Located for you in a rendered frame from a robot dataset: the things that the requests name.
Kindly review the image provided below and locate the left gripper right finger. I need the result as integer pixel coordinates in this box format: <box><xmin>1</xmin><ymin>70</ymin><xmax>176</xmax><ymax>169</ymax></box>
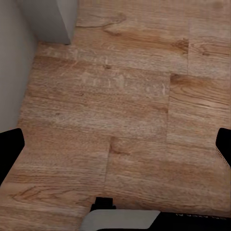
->
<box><xmin>216</xmin><ymin>128</ymin><xmax>231</xmax><ymax>167</ymax></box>

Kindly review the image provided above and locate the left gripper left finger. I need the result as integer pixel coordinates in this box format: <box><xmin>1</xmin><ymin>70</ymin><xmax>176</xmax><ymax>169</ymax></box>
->
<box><xmin>0</xmin><ymin>128</ymin><xmax>25</xmax><ymax>186</ymax></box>

